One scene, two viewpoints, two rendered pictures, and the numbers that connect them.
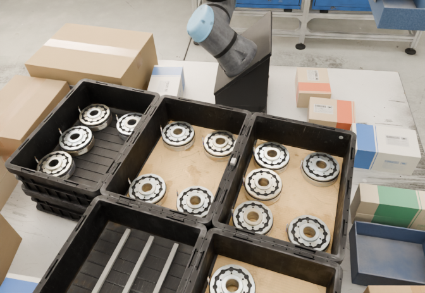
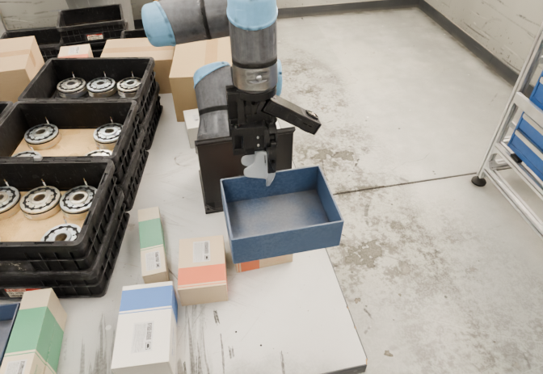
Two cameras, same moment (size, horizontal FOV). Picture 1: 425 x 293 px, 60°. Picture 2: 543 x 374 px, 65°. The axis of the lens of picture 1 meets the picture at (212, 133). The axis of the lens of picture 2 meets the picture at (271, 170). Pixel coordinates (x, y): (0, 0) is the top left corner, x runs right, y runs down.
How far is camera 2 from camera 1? 1.41 m
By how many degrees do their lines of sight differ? 47
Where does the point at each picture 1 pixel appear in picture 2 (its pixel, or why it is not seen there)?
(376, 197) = (28, 306)
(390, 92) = (302, 353)
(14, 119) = (119, 53)
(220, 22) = (210, 84)
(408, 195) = (27, 340)
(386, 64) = not seen: outside the picture
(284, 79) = not seen: hidden behind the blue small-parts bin
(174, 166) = (77, 145)
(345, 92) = (279, 290)
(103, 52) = (206, 58)
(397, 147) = (128, 337)
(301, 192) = (38, 235)
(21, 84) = not seen: hidden behind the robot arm
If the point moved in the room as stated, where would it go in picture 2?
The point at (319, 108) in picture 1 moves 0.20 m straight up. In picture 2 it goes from (201, 246) to (191, 194)
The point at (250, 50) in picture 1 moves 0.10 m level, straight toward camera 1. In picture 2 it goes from (211, 131) to (176, 136)
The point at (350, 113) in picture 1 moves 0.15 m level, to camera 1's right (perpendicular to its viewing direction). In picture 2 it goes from (198, 280) to (216, 334)
